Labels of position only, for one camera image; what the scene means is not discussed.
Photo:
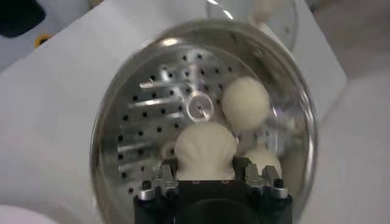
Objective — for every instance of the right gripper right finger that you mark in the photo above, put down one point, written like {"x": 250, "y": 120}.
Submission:
{"x": 259, "y": 178}

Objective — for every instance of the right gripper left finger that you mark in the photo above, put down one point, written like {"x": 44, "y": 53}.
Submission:
{"x": 164, "y": 184}

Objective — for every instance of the white steamed baozi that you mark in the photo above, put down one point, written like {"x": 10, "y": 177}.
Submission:
{"x": 245, "y": 102}
{"x": 204, "y": 149}
{"x": 263, "y": 159}

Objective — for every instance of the perforated steel steamer basket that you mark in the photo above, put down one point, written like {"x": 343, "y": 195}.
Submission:
{"x": 146, "y": 121}

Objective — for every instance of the white round plate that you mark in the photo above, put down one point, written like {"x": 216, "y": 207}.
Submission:
{"x": 18, "y": 217}

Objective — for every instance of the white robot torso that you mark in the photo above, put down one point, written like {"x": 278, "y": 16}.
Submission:
{"x": 61, "y": 18}

